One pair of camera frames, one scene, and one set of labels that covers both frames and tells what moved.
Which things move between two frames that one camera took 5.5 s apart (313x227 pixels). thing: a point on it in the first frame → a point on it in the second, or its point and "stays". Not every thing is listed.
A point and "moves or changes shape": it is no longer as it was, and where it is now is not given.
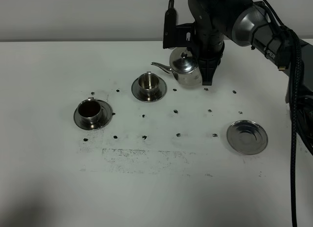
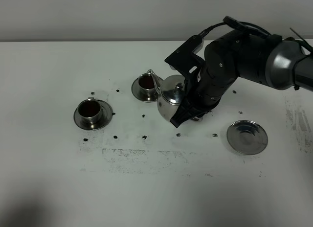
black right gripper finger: x=207 y=66 → x=184 y=112
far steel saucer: x=105 y=118 stays
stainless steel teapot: x=184 y=66 moves or changes shape
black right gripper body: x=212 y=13 → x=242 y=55
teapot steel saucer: x=247 y=137 stays
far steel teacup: x=90 y=110 stays
